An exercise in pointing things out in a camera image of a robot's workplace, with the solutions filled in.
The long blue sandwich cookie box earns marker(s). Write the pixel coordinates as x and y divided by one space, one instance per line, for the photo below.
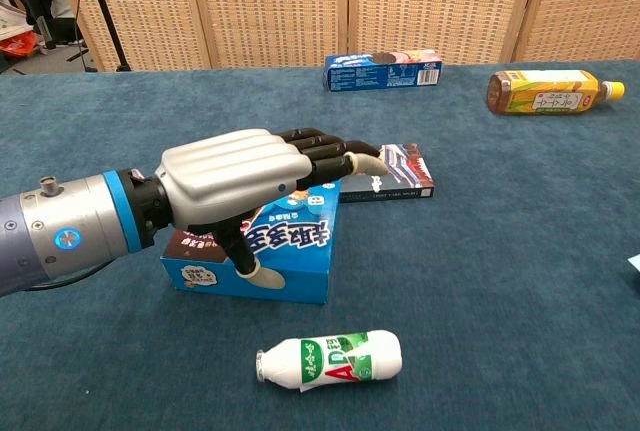
380 76

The orange plastic bag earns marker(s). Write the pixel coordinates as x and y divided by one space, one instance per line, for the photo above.
20 45

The black and red flat box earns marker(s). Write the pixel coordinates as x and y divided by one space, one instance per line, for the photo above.
405 171

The woven wicker folding screen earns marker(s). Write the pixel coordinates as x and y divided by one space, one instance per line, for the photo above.
270 6

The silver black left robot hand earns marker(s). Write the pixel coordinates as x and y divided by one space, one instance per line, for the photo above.
230 171

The blue chocolate chip cookie box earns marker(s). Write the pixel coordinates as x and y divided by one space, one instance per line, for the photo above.
295 271

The white milk drink bottle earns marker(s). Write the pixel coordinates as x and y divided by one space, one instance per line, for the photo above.
340 361

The light blue wet wipes pack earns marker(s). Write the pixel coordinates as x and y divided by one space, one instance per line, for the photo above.
635 273

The dark blue table mat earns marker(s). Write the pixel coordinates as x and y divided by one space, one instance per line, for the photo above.
500 261

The tea bottle with yellow label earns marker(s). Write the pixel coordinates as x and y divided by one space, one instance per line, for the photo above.
545 93

